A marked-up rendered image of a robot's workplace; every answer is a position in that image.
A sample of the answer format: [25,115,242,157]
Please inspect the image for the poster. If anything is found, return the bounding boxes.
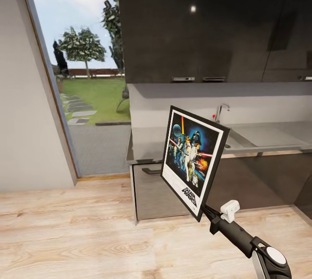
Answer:
[160,105,230,222]

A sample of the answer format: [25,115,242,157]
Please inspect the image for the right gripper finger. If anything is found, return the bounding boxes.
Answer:
[200,205,220,222]
[205,205,220,215]

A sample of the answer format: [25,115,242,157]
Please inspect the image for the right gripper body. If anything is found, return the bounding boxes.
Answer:
[210,213,244,246]

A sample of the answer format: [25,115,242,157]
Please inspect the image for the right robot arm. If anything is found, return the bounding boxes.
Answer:
[200,200,292,279]

